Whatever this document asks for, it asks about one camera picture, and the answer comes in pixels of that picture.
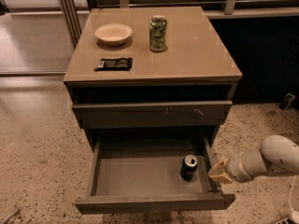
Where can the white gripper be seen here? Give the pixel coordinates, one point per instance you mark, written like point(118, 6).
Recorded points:
point(233, 168)

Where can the dark blue pepsi can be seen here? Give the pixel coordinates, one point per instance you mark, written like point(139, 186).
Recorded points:
point(188, 167)

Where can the closed grey top drawer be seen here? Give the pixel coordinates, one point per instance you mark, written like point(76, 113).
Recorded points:
point(167, 114)

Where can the white paper bowl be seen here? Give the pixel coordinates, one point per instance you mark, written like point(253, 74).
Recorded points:
point(113, 34)

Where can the metal rod on floor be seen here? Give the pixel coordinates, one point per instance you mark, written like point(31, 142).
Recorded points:
point(10, 216)

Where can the open grey middle drawer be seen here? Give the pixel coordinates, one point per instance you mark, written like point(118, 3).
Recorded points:
point(143, 175)

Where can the grey drawer cabinet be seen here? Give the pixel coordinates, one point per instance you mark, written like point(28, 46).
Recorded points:
point(195, 66)

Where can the black snack packet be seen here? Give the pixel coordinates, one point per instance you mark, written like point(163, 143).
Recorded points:
point(114, 64)

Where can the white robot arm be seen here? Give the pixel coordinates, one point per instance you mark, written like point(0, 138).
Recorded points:
point(276, 156)

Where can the green soda can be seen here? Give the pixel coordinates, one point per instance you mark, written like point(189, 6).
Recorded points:
point(157, 32)

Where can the small black floor object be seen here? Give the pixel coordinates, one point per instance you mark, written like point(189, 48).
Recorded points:
point(287, 101)

